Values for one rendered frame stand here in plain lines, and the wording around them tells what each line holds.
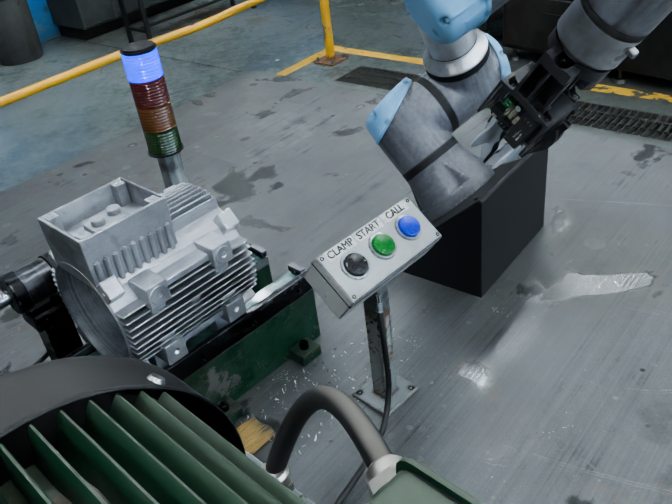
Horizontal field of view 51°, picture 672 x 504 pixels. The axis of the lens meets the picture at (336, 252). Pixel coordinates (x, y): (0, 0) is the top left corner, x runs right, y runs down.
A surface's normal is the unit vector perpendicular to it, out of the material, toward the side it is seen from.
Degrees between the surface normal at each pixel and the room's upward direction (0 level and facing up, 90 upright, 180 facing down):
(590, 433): 0
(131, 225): 90
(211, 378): 90
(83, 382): 25
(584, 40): 91
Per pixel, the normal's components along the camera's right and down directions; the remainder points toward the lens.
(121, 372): 0.33, -0.94
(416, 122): 0.04, 0.02
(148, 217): 0.73, 0.31
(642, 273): -0.11, -0.82
